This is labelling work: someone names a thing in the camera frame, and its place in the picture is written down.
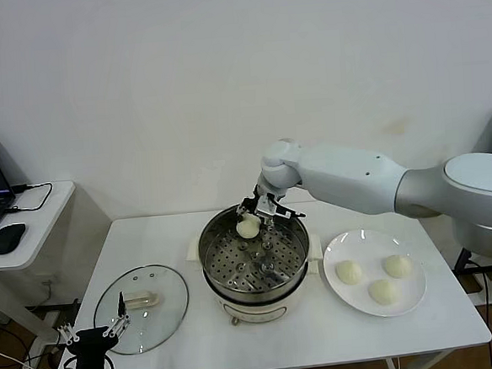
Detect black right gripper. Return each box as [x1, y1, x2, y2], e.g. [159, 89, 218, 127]
[235, 181, 308, 227]

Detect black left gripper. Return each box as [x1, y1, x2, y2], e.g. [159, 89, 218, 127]
[54, 290, 136, 369]

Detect white steamed baozi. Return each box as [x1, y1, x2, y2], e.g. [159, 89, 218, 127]
[334, 259, 364, 287]
[235, 215, 262, 240]
[367, 278, 401, 308]
[381, 254, 413, 280]

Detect glass pot lid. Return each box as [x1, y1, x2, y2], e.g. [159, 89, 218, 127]
[90, 262, 194, 359]

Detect stainless steel steamer basket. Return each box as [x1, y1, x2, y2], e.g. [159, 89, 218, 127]
[183, 197, 325, 306]

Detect white round plate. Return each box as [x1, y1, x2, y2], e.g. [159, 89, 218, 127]
[320, 224, 430, 323]

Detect cream electric pot base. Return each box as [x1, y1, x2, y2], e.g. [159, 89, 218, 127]
[204, 268, 314, 330]

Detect black computer mouse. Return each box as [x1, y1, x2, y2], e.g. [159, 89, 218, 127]
[0, 222, 29, 256]

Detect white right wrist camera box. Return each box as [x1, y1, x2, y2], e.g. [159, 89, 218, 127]
[254, 195, 283, 217]

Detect black floor cable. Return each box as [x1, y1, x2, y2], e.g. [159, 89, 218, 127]
[0, 320, 53, 369]

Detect white floor cable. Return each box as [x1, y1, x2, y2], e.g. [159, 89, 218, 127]
[0, 342, 47, 369]

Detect black laptop charger cable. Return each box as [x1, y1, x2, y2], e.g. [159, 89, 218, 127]
[3, 180, 56, 216]

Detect black power cable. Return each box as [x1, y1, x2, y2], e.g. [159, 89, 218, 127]
[452, 245, 492, 340]

